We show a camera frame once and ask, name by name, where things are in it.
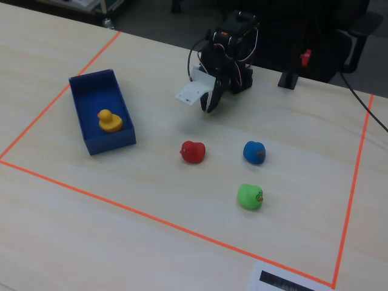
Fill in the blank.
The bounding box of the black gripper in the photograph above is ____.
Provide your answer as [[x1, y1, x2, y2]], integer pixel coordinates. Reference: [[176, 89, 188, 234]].
[[198, 44, 236, 115]]

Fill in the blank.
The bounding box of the yellow rubber duck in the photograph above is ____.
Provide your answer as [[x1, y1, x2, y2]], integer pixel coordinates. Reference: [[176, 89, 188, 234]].
[[96, 109, 124, 133]]

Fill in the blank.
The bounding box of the red rubber duck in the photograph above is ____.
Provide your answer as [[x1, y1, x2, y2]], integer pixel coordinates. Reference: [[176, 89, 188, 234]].
[[179, 140, 207, 165]]

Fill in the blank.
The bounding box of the blue rubber duck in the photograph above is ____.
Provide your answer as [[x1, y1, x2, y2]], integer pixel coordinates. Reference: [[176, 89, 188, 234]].
[[242, 140, 267, 166]]

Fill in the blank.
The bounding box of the green rubber duck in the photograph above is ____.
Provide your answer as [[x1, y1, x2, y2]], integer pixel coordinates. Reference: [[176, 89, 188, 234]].
[[236, 183, 264, 212]]

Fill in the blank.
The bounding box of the blue plastic box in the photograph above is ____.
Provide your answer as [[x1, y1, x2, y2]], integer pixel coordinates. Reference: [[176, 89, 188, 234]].
[[68, 69, 137, 156]]

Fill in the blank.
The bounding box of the orange tape strip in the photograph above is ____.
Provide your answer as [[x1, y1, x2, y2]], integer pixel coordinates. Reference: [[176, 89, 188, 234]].
[[0, 31, 122, 161], [0, 159, 336, 289], [332, 94, 375, 289]]

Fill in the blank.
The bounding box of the black office chair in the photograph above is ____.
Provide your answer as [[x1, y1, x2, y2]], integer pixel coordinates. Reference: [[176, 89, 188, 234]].
[[251, 0, 385, 84]]

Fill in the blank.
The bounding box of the wooden shelf cart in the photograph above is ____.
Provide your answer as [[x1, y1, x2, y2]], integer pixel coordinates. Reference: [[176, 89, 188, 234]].
[[33, 0, 127, 30]]

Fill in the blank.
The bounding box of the white paper with black bar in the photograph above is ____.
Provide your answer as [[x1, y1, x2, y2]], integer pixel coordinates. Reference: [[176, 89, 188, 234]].
[[247, 261, 334, 291]]

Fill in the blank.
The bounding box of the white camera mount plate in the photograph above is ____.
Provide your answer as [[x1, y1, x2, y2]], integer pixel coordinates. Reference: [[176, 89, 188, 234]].
[[175, 64, 217, 107]]

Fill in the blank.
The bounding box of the black clamp with red handle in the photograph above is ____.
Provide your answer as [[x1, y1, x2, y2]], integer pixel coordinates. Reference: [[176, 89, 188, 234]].
[[277, 42, 312, 90]]

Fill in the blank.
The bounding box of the black cable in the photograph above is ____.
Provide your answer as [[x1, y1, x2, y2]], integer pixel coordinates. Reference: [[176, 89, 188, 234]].
[[338, 68, 388, 133]]

